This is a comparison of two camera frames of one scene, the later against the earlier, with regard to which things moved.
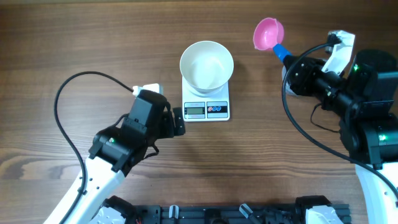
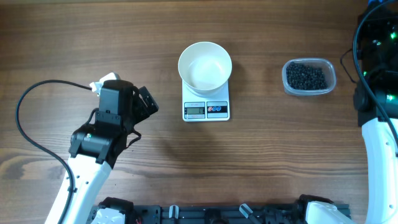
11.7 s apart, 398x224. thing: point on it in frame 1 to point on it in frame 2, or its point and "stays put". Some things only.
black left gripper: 170,130 to 144,112
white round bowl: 206,66 stays put
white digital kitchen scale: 211,106 stays put
